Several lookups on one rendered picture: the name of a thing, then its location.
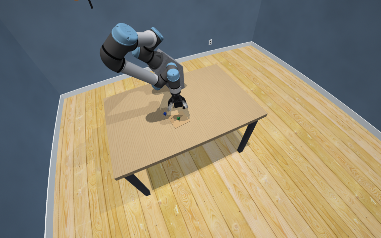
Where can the tan square mat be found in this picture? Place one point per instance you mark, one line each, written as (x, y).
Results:
(177, 123)

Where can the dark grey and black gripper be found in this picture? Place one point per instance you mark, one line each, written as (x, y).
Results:
(178, 101)

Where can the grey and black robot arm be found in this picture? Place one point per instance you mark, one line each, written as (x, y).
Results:
(124, 39)

